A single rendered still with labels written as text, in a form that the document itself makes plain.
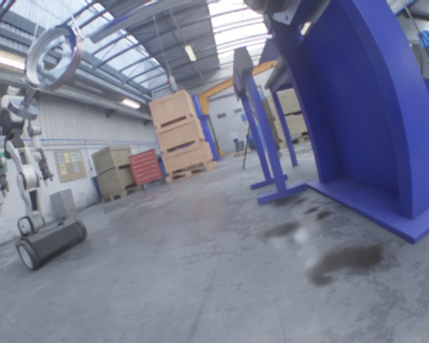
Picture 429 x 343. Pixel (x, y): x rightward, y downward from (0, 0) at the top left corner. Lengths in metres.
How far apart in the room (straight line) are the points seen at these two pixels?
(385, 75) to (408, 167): 0.25
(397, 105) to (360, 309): 0.48
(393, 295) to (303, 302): 0.19
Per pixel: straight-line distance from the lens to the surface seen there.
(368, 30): 0.64
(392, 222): 0.67
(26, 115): 1.17
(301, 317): 0.44
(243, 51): 1.15
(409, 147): 0.61
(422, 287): 0.49
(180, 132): 4.88
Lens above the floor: 0.34
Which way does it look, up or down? 5 degrees down
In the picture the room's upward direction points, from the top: 17 degrees counter-clockwise
